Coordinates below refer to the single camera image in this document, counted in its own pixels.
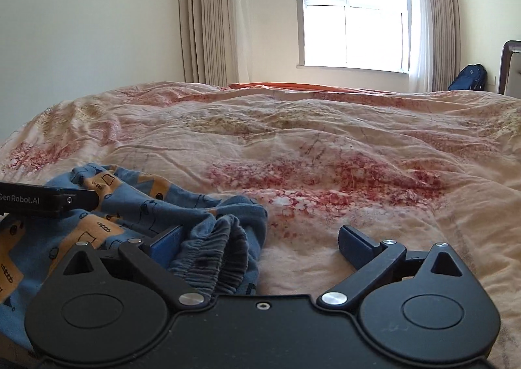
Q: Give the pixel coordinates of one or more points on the blue patterned pants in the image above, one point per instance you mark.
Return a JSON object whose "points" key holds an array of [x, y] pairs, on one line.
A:
{"points": [[163, 206]]}

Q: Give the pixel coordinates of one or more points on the blue backpack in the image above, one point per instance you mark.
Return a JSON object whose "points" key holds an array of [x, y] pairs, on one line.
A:
{"points": [[468, 78]]}

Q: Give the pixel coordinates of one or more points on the brown padded headboard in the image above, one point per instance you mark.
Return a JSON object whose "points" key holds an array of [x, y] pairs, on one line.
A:
{"points": [[511, 68]]}

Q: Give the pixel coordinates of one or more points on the floral pink blanket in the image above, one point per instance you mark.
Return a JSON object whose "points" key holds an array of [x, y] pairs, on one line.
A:
{"points": [[346, 141]]}

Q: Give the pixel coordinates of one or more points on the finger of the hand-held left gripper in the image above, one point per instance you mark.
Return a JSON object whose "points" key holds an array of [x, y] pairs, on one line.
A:
{"points": [[81, 200]]}

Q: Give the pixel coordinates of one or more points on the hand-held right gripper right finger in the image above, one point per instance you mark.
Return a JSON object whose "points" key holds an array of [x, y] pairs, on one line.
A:
{"points": [[352, 247]]}

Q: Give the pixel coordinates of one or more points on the window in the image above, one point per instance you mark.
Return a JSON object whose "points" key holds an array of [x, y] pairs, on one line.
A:
{"points": [[354, 15]]}

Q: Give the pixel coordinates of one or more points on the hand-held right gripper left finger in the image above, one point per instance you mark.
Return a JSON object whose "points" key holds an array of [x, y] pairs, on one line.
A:
{"points": [[167, 245]]}

